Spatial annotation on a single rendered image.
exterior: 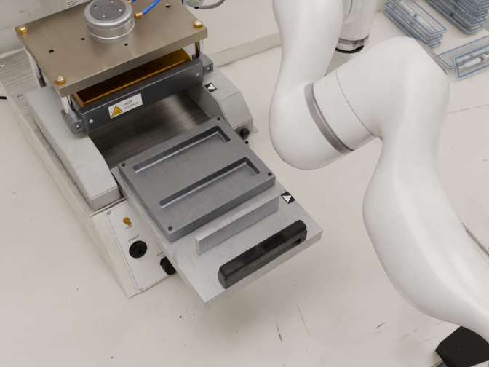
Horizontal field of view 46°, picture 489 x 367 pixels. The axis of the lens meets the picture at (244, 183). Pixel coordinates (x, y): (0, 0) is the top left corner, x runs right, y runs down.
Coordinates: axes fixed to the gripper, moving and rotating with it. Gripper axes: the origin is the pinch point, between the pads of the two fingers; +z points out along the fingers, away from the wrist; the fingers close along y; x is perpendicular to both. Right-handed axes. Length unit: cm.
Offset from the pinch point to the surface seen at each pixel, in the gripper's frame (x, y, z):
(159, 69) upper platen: 39.8, 4.3, -23.0
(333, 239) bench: 20.5, -26.0, 7.8
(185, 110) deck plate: 35.2, 5.1, -10.2
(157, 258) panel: 53, -13, 3
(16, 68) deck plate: 58, 34, -10
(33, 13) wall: 45, 65, 1
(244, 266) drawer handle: 47, -33, -18
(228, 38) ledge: 7.0, 32.9, 3.2
